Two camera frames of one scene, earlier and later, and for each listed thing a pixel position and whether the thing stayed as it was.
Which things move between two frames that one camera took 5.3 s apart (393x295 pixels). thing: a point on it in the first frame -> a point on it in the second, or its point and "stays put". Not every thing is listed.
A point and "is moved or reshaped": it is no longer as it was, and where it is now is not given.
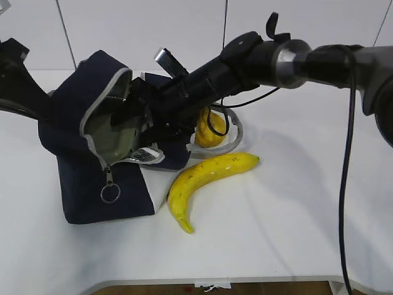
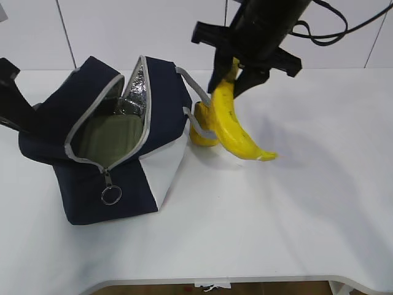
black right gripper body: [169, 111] -> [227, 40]
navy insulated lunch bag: [93, 191] is moved or reshaped
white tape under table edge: [215, 285] stays put
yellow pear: [210, 128] stays put
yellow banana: [190, 179] -> [228, 123]
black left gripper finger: [19, 91] -> [16, 112]
